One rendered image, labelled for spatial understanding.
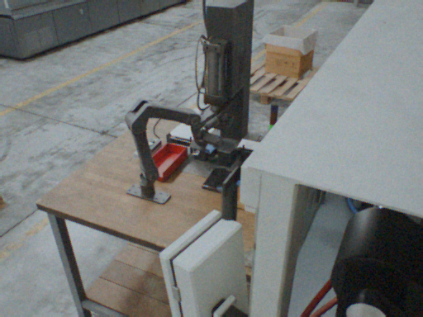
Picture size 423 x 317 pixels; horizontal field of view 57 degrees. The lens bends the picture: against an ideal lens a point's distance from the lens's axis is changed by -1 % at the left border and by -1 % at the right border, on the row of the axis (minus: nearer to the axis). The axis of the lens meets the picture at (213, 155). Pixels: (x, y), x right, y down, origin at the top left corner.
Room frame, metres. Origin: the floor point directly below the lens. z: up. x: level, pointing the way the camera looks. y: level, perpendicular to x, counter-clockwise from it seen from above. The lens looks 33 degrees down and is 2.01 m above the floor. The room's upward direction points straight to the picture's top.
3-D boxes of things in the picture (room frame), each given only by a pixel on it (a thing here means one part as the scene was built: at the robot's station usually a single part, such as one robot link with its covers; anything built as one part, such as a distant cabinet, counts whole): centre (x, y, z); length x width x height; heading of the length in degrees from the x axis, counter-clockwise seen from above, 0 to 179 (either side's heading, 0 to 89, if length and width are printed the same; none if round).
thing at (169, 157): (1.64, 0.24, 0.93); 0.25 x 0.12 x 0.06; 156
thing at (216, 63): (1.71, -0.01, 1.37); 0.11 x 0.09 x 0.30; 66
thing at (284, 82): (4.82, -0.92, 0.07); 1.20 x 1.00 x 0.14; 150
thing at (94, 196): (1.58, 0.09, 0.45); 1.12 x 0.99 x 0.90; 66
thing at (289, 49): (5.10, -1.04, 0.40); 0.67 x 0.60 x 0.50; 148
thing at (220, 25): (1.82, -0.06, 1.44); 0.17 x 0.13 x 0.42; 156
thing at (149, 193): (1.40, 0.30, 0.94); 0.20 x 0.07 x 0.08; 66
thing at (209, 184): (1.49, -0.06, 0.91); 0.17 x 0.16 x 0.02; 66
